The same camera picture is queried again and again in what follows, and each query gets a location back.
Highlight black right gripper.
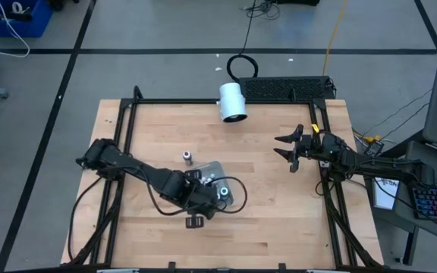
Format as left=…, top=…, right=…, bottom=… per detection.
left=273, top=124, right=315, bottom=174

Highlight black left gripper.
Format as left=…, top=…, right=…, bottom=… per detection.
left=184, top=169, right=222, bottom=230

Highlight grey metal tray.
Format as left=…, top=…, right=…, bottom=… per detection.
left=193, top=160, right=235, bottom=208

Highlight yellow plug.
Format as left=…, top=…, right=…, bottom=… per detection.
left=357, top=133, right=382, bottom=144

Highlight black power adapter box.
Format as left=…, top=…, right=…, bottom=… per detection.
left=364, top=140, right=385, bottom=158

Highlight white printed paper sheet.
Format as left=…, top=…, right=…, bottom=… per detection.
left=372, top=177, right=401, bottom=211

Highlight black diagonal desk brace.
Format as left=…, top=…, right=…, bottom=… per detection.
left=369, top=128, right=426, bottom=168

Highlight black box edge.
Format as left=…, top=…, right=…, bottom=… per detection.
left=275, top=0, right=321, bottom=7

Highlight black desk leg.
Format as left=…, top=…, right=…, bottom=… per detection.
left=402, top=226, right=420, bottom=266

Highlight black floor object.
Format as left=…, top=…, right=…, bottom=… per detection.
left=49, top=0, right=81, bottom=11

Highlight large blue plastic bin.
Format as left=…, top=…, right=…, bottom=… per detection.
left=0, top=0, right=54, bottom=39

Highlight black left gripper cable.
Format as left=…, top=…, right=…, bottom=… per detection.
left=218, top=175, right=248, bottom=214

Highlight white cylindrical camera housing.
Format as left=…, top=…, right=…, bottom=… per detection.
left=218, top=82, right=249, bottom=124

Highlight black aluminium table frame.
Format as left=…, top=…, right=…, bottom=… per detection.
left=61, top=85, right=385, bottom=271

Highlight black coiled floor cable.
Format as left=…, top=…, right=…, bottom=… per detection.
left=226, top=0, right=259, bottom=83

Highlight yellow floor cable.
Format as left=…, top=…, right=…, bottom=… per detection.
left=322, top=0, right=351, bottom=77

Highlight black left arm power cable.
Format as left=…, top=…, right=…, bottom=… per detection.
left=68, top=176, right=105, bottom=262

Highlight tangled black cables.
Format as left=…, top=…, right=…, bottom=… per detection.
left=243, top=0, right=281, bottom=20

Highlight white floor cable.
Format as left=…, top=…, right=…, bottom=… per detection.
left=0, top=0, right=32, bottom=58

